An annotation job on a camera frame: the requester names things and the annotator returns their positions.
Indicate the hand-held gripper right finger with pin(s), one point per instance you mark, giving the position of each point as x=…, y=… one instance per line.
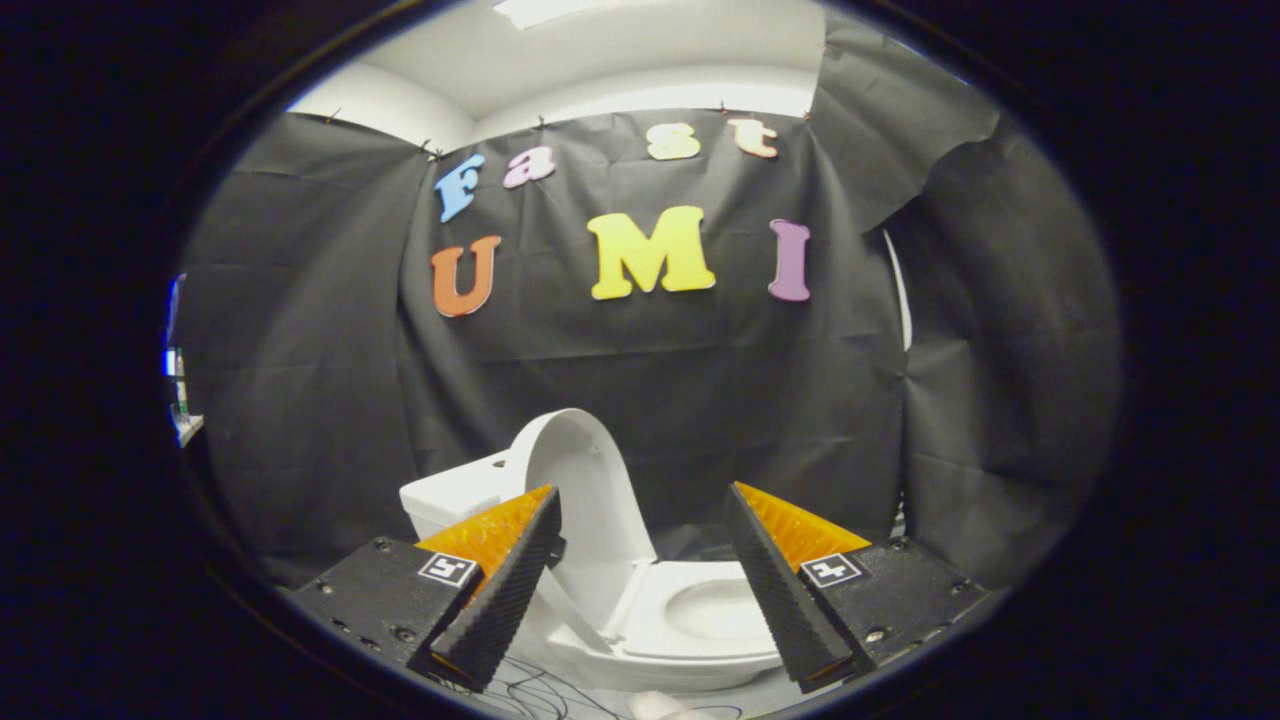
x=775, y=600

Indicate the black backdrop cloth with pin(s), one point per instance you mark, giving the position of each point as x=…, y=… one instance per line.
x=650, y=400

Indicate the white toilet bowl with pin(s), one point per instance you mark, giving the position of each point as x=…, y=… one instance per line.
x=680, y=675

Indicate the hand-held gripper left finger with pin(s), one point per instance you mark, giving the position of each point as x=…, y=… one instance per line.
x=505, y=590

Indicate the cluttered shelf items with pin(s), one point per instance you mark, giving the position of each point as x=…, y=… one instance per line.
x=180, y=400

